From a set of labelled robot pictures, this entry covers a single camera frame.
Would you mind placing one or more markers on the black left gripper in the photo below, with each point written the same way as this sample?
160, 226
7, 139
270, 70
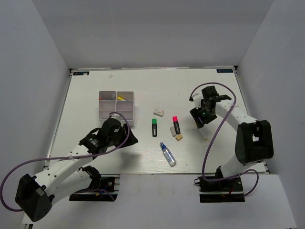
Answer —
122, 129

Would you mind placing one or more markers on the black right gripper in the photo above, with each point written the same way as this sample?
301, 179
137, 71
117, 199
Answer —
196, 114

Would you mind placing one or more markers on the green highlighter marker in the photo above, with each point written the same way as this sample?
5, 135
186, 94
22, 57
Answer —
154, 127

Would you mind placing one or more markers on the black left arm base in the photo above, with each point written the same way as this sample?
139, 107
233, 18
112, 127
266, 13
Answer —
102, 188

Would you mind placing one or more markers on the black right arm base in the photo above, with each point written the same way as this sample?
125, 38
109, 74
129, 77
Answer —
228, 191

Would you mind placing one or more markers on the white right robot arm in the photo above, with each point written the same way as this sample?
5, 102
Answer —
254, 142

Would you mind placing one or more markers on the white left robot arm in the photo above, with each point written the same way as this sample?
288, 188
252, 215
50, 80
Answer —
38, 193

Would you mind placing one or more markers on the pink highlighter marker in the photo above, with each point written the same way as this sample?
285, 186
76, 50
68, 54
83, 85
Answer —
176, 125

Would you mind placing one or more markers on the white staples box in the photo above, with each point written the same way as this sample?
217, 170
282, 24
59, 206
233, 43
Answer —
158, 112

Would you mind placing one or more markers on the tan eraser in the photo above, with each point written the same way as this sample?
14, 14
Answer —
179, 137

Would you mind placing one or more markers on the grey eraser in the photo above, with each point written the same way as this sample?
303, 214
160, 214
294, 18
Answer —
173, 132

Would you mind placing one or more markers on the white right organizer tray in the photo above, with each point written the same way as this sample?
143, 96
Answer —
127, 107

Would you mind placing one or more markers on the blue spray bottle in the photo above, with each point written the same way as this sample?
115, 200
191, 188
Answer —
168, 155

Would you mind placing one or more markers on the right blue corner label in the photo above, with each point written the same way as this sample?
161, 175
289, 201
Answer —
224, 70

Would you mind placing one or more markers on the blue corner label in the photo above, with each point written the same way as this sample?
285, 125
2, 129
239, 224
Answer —
81, 73
224, 70

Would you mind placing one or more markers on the left blue corner label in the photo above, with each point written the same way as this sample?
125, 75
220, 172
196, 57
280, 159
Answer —
81, 73

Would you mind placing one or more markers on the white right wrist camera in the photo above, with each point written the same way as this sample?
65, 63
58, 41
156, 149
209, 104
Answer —
198, 100

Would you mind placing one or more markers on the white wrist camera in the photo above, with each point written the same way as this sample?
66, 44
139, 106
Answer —
116, 117
198, 100

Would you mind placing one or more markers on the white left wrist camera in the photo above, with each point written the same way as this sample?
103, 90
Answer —
116, 117

